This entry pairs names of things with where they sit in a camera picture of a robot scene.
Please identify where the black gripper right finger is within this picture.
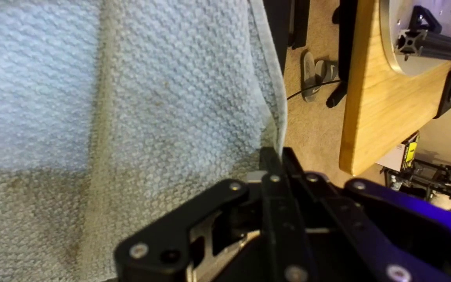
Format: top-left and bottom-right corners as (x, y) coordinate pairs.
(282, 148), (451, 282)

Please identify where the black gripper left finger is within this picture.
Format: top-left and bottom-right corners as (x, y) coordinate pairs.
(115, 149), (314, 282)

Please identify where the light blue towel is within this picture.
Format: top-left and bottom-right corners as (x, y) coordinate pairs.
(0, 0), (287, 282)

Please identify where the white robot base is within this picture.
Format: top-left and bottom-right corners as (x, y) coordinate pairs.
(380, 0), (451, 76)

